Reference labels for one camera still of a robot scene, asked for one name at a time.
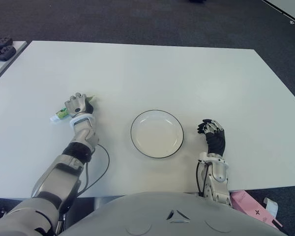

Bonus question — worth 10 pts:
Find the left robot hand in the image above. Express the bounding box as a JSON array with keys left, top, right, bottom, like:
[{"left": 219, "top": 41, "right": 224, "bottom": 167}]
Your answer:
[{"left": 64, "top": 92, "right": 94, "bottom": 118}]

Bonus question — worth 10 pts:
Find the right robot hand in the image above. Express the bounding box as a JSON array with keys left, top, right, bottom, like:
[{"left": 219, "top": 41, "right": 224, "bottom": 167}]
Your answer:
[{"left": 197, "top": 119, "right": 226, "bottom": 157}]

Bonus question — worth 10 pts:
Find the green white toothpaste tube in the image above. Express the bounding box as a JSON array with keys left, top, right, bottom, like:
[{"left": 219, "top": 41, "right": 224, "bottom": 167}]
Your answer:
[{"left": 50, "top": 94, "right": 97, "bottom": 122}]

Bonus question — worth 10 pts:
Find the white plate black rim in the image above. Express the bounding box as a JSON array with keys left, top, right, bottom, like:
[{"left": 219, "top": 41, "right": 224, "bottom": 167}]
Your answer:
[{"left": 130, "top": 109, "right": 184, "bottom": 158}]

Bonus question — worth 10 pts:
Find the pink cardboard box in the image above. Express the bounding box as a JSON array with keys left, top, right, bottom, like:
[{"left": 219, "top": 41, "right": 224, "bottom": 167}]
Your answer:
[{"left": 230, "top": 190, "right": 284, "bottom": 229}]

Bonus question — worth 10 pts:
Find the white paper slip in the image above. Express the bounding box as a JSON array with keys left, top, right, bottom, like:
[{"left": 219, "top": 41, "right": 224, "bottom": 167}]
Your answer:
[{"left": 263, "top": 197, "right": 279, "bottom": 218}]

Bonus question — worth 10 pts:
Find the grey robot torso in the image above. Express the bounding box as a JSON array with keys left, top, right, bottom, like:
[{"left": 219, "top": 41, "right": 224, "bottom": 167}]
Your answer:
[{"left": 61, "top": 191, "right": 283, "bottom": 236}]

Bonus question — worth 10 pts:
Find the black game controller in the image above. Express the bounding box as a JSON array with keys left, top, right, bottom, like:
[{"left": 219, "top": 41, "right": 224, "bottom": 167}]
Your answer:
[
  {"left": 0, "top": 46, "right": 17, "bottom": 61},
  {"left": 0, "top": 36, "right": 13, "bottom": 49}
]

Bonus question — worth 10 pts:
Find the white background table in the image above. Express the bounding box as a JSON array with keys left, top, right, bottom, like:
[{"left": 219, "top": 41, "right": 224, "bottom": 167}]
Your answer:
[{"left": 260, "top": 0, "right": 295, "bottom": 28}]

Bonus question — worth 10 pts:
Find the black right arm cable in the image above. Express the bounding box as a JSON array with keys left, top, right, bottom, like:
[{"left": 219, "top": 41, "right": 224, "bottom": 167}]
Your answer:
[{"left": 195, "top": 162, "right": 208, "bottom": 197}]

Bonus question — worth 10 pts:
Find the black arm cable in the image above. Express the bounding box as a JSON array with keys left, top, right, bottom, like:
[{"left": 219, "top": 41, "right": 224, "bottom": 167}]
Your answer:
[
  {"left": 195, "top": 162, "right": 208, "bottom": 197},
  {"left": 77, "top": 145, "right": 111, "bottom": 195}
]

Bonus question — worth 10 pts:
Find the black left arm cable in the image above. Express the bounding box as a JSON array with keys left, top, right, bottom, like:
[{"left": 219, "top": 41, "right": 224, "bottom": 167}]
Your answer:
[{"left": 77, "top": 145, "right": 111, "bottom": 195}]

